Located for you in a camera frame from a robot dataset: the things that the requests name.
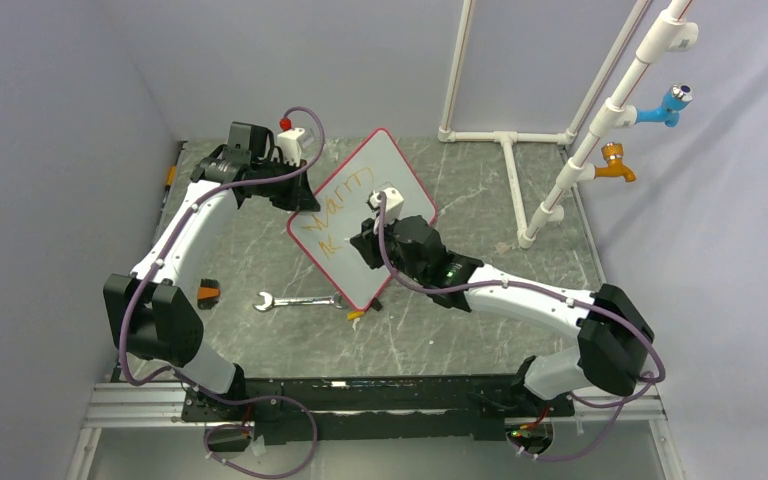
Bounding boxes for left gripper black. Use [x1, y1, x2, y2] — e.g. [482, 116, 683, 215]
[252, 156, 317, 212]

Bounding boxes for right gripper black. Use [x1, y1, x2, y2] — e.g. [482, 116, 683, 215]
[352, 210, 428, 285]

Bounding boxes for whiteboard with red rim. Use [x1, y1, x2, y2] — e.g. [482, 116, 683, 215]
[287, 128, 438, 310]

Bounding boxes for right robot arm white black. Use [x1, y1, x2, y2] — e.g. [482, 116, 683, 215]
[350, 216, 658, 415]

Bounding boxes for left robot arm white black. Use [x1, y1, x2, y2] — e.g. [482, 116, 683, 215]
[103, 118, 320, 420]

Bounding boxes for silver combination wrench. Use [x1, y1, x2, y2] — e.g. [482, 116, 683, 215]
[252, 291, 348, 312]

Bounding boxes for black orange eraser block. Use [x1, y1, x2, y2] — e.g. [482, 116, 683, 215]
[197, 278, 221, 310]

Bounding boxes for orange tap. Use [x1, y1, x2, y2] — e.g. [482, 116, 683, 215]
[594, 142, 636, 183]

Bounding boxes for blue tap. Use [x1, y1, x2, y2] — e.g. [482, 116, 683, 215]
[635, 84, 694, 128]

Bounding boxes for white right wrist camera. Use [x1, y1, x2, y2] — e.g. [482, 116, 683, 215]
[367, 187, 404, 223]

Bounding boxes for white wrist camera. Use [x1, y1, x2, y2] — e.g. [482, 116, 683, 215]
[275, 117, 315, 167]
[367, 187, 404, 223]

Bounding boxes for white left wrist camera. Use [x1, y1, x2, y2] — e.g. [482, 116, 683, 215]
[275, 117, 315, 167]

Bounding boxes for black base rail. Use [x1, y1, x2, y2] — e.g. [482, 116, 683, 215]
[181, 374, 575, 445]

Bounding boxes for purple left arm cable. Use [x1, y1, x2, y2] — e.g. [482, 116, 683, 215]
[117, 106, 326, 480]

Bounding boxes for white pvc pipe frame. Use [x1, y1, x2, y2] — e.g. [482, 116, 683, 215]
[437, 0, 699, 249]

